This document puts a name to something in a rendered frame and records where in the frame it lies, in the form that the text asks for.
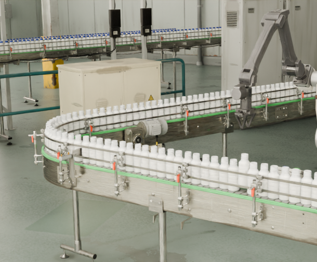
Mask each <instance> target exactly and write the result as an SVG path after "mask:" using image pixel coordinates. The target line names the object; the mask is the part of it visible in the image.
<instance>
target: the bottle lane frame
mask: <svg viewBox="0 0 317 262"><path fill-rule="evenodd" d="M74 169H75V170H76V175H79V176H80V177H77V178H76V186H72V189H70V190H75V191H79V192H84V193H88V194H93V195H97V196H100V197H105V198H109V199H114V200H119V201H123V202H127V203H132V204H137V205H141V206H145V207H149V197H150V196H155V197H159V198H161V199H162V200H163V210H164V211H167V212H171V213H176V214H180V215H185V216H189V217H194V218H198V219H202V220H207V221H212V222H216V223H219V224H224V225H228V226H233V227H237V228H242V229H246V230H251V231H255V232H260V233H264V234H269V235H273V236H276V237H281V238H286V239H290V240H294V241H299V242H303V243H308V244H312V245H317V209H313V208H307V207H303V206H297V205H291V204H289V203H287V204H286V203H282V202H276V201H270V200H268V199H266V200H265V199H261V198H256V212H259V211H260V205H263V211H261V212H260V213H263V219H262V220H261V221H259V222H258V225H256V226H255V227H252V220H253V217H252V212H253V197H251V196H247V195H241V194H235V193H230V192H224V191H219V190H216V189H215V190H214V189H210V188H204V187H198V186H192V185H187V184H181V196H182V197H185V196H186V190H188V191H189V195H188V196H187V197H186V198H189V203H188V204H187V205H185V206H184V208H183V209H182V210H181V211H179V208H178V205H179V201H178V182H174V181H169V180H163V179H158V178H153V177H148V176H142V175H137V174H132V173H131V174H130V173H127V172H126V173H125V172H119V171H117V183H118V184H120V183H122V177H125V182H124V183H123V184H121V185H120V187H119V190H120V191H121V190H123V185H125V190H123V191H122V192H120V194H119V195H118V196H115V194H114V192H115V186H114V184H115V174H114V170H111V169H107V168H100V167H95V166H89V165H84V164H79V163H74ZM69 188H71V185H68V189H69ZM186 198H184V200H183V205H184V204H186Z"/></svg>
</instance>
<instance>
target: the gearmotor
mask: <svg viewBox="0 0 317 262"><path fill-rule="evenodd" d="M167 130H168V125H167V122H166V121H165V120H164V119H154V120H146V121H141V122H139V123H138V124H137V126H135V127H129V128H126V129H125V142H126V144H127V143H128V142H132V143H133V149H134V148H135V144H137V143H140V144H141V147H142V146H143V145H144V138H147V137H152V136H155V137H156V146H157V138H158V135H164V134H166V133H167Z"/></svg>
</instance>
